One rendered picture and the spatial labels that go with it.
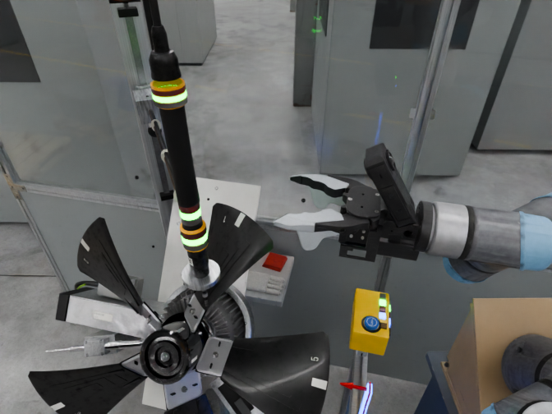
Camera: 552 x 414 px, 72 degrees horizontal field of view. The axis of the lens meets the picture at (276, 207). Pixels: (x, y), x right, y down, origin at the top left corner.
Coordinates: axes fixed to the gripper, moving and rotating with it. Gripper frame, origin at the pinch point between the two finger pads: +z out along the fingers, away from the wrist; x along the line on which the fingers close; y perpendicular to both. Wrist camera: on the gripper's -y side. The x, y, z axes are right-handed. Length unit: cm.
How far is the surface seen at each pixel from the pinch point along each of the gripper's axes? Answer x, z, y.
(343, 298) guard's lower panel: 70, -14, 105
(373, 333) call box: 22, -21, 59
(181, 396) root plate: -8, 22, 56
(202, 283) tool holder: -3.0, 14.4, 20.0
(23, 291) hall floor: 78, 192, 167
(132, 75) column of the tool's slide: 55, 58, 5
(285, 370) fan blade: -0.9, -0.8, 47.1
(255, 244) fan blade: 13.0, 9.1, 24.0
